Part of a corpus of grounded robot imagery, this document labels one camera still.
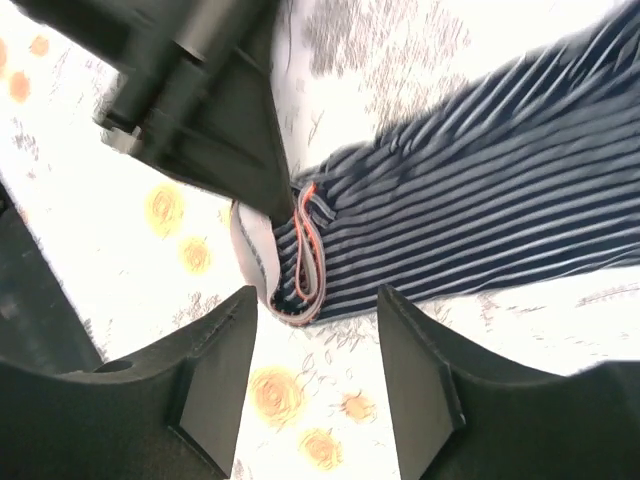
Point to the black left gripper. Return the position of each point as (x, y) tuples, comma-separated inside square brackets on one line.
[(196, 91)]

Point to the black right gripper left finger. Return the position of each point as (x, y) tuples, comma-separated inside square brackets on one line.
[(171, 410)]

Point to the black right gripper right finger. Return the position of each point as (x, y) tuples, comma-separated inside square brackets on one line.
[(461, 411)]

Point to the navy striped underwear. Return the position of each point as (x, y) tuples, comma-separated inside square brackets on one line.
[(527, 175)]

